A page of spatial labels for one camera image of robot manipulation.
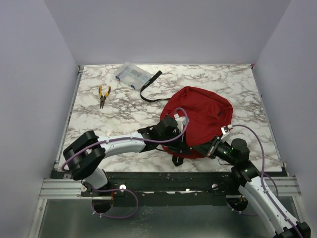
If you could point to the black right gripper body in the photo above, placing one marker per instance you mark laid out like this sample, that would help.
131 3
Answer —
215 143

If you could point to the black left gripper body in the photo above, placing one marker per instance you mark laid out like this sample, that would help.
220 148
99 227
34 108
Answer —
175 146

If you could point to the red backpack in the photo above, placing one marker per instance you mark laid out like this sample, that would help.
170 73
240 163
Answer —
207 113

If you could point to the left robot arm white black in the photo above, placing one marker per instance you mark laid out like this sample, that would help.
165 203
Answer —
83 156

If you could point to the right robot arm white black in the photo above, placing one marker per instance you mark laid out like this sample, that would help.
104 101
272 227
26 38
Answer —
278 221

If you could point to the yellow black pliers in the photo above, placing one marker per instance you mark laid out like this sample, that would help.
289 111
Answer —
103 97

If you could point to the clear plastic organizer box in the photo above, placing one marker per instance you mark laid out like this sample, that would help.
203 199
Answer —
132 75

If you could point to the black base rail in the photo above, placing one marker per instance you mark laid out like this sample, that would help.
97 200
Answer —
168 189

